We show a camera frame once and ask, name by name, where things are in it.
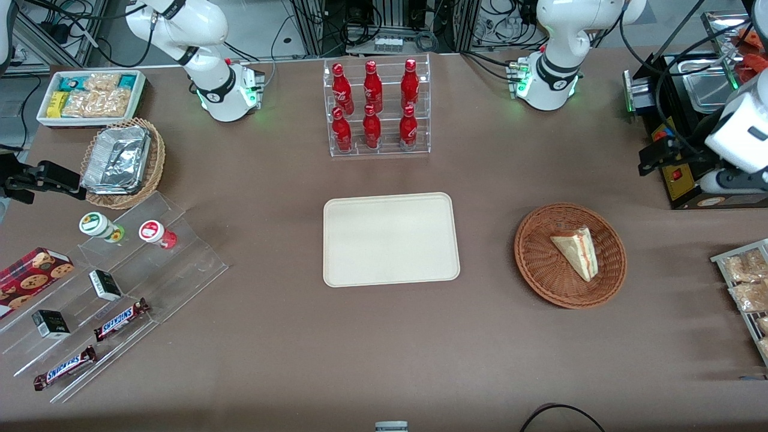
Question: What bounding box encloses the brown wicker basket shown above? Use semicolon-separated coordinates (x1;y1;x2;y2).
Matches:
514;203;628;310

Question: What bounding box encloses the green lid white cup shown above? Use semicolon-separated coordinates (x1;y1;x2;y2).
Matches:
79;212;126;244

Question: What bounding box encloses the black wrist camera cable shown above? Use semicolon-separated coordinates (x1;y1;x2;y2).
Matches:
618;0;745;160

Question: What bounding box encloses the red cola bottle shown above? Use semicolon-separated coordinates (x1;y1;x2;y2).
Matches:
399;105;418;151
401;58;419;110
364;60;383;113
332;63;354;115
332;107;353;152
362;104;382;149

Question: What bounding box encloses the small black box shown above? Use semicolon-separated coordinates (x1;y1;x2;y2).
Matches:
89;269;123;302
31;309;71;340

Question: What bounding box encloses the aluminium foil container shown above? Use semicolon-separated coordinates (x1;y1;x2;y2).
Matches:
82;125;151;195

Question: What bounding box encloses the black food warmer machine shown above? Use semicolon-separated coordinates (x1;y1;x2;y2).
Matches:
623;11;768;210

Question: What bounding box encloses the stainless steel pan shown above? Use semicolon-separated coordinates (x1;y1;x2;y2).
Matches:
683;72;739;113

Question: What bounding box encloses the red lid white cup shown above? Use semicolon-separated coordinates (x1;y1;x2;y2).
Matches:
138;220;178;250

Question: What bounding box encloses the snickers chocolate bar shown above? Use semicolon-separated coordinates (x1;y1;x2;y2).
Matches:
33;345;97;392
93;298;150;343

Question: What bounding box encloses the clear acrylic stepped display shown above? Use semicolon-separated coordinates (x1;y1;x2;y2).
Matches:
0;191;229;404

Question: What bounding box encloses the large clear cracker bag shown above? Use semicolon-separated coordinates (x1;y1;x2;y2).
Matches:
62;89;130;118

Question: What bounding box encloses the aluminium frame rack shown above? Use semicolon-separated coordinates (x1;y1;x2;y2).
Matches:
291;0;481;56

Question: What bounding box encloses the triangular sandwich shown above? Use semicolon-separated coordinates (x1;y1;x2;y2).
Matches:
550;225;599;283

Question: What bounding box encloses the red sausage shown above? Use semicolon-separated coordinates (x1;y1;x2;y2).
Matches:
737;24;768;50
737;54;768;86

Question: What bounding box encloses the red plaid cookie box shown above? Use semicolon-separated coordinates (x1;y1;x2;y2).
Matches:
0;247;75;319

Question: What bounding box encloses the light wicker basket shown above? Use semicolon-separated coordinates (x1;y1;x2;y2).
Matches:
80;117;166;209

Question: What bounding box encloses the grey wire tray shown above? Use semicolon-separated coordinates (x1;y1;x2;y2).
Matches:
710;238;768;368

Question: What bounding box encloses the small clear cracker bag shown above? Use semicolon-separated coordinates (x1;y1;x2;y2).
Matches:
84;73;121;92

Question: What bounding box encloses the black floor cable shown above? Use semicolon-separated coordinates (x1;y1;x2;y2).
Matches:
519;403;607;432

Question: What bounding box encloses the beige plastic tray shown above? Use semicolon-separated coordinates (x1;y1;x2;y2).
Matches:
323;192;461;288

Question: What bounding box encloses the clear acrylic bottle rack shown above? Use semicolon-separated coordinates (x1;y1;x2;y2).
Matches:
323;53;431;158

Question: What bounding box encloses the white plastic snack bin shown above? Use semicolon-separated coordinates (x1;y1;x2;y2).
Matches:
36;69;146;128

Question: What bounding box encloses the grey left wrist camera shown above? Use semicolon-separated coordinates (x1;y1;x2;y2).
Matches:
698;168;768;194

